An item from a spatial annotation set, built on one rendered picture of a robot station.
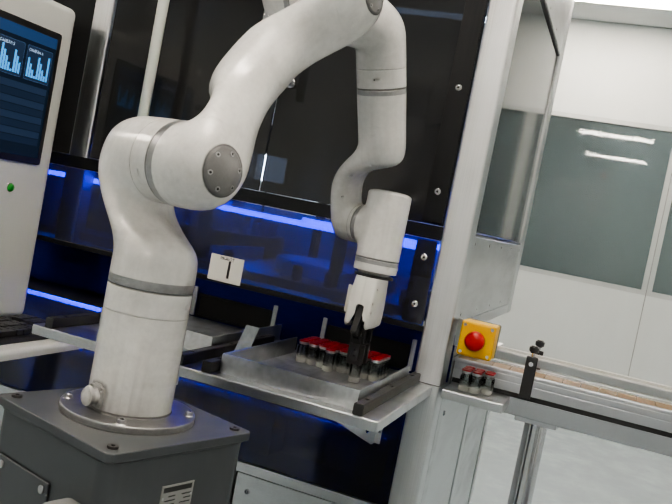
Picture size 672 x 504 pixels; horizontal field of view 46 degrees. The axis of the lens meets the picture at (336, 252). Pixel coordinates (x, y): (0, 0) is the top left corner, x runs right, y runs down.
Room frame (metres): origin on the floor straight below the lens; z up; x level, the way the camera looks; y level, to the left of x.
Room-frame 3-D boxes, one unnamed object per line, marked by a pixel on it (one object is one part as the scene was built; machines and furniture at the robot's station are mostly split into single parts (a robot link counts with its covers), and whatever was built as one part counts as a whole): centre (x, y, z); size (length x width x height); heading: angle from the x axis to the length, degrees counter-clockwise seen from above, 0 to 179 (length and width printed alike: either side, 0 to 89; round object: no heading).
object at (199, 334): (1.74, 0.27, 0.90); 0.34 x 0.26 x 0.04; 161
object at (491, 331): (1.66, -0.33, 0.99); 0.08 x 0.07 x 0.07; 161
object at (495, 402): (1.69, -0.35, 0.87); 0.14 x 0.13 x 0.02; 161
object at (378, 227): (1.54, -0.08, 1.19); 0.09 x 0.08 x 0.13; 51
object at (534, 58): (2.12, -0.42, 1.50); 0.85 x 0.01 x 0.59; 161
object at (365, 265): (1.53, -0.08, 1.11); 0.09 x 0.08 x 0.03; 161
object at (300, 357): (1.61, -0.05, 0.90); 0.18 x 0.02 x 0.05; 71
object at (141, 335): (1.13, 0.25, 0.95); 0.19 x 0.19 x 0.18
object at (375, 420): (1.62, 0.13, 0.87); 0.70 x 0.48 x 0.02; 71
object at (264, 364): (1.52, -0.02, 0.90); 0.34 x 0.26 x 0.04; 161
